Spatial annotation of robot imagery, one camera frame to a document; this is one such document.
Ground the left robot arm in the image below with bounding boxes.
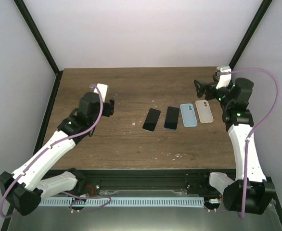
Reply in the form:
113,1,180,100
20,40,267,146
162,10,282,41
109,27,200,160
0,84,114,216

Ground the purple cable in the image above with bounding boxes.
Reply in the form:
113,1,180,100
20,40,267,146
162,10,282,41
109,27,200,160
0,83,104,218
215,68,280,220

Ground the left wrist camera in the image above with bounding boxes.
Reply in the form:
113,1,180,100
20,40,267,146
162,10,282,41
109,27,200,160
93,83,108,102

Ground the light blue phone case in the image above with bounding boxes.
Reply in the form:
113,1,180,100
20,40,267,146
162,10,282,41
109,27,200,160
180,103,198,128

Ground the black frame post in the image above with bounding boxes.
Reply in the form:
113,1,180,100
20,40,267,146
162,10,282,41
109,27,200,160
13,0,64,75
229,0,273,70

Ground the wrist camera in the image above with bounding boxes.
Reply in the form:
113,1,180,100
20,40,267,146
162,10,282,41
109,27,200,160
93,83,108,102
213,65,231,90

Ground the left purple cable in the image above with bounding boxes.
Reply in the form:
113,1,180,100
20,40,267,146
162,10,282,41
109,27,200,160
0,83,104,218

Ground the beige phone case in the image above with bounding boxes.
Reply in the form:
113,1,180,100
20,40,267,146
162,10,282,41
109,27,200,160
195,100,214,124

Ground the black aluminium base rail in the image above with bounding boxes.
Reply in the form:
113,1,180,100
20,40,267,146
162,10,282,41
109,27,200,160
59,169,228,197

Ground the right black frame post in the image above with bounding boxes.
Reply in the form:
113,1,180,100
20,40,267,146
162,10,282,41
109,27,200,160
229,0,273,70

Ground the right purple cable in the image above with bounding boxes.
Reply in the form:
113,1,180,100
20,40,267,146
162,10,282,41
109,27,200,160
215,68,280,220

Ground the phone with black screen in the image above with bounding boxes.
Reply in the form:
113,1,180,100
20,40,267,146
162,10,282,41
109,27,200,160
164,106,179,130

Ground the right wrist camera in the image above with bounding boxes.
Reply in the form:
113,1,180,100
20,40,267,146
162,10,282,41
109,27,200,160
213,65,231,90

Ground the left black frame post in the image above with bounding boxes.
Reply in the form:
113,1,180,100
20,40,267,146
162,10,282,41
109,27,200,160
13,0,64,75

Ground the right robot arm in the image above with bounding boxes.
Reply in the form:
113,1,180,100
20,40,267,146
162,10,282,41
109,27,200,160
194,78,276,215

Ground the light blue cable duct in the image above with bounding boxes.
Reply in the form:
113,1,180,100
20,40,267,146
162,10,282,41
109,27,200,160
39,197,205,208

